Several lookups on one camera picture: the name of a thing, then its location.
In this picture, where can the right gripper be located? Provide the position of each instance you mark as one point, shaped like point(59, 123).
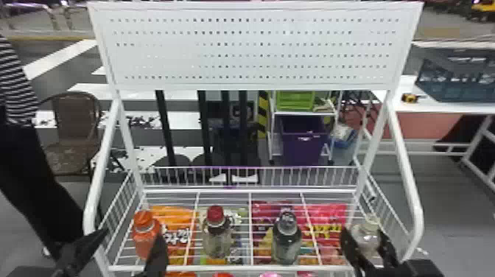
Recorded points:
point(383, 274)

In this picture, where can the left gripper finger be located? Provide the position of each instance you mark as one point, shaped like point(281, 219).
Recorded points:
point(158, 259)
point(77, 253)

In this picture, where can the orange bottle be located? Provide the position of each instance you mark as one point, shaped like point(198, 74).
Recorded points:
point(144, 232)

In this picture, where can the orange snack packet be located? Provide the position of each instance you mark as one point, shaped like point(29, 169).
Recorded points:
point(176, 218)

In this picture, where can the pink snack packet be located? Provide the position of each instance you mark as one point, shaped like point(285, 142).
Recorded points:
point(325, 220)

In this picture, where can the red capped clear bottle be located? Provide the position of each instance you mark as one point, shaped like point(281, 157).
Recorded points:
point(215, 236)

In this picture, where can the black capped grey bottle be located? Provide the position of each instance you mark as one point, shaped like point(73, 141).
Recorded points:
point(286, 240)

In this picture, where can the person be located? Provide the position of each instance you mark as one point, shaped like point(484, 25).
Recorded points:
point(23, 170)

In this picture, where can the purple crate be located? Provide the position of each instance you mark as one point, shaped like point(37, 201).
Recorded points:
point(303, 139)

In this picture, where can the brown chair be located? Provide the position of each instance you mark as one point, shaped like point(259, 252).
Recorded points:
point(75, 116)

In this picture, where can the white shelf trolley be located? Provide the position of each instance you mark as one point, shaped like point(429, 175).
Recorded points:
point(272, 131)

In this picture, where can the white side table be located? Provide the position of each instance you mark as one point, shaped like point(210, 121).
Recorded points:
point(433, 107)

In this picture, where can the yellow tape measure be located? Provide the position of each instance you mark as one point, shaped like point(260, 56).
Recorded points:
point(409, 98)

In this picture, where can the green basket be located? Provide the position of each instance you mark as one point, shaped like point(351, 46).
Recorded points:
point(294, 101)

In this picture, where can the blue basket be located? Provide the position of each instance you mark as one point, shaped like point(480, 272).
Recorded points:
point(456, 83)

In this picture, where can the striped post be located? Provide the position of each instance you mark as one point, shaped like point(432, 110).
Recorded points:
point(263, 116)

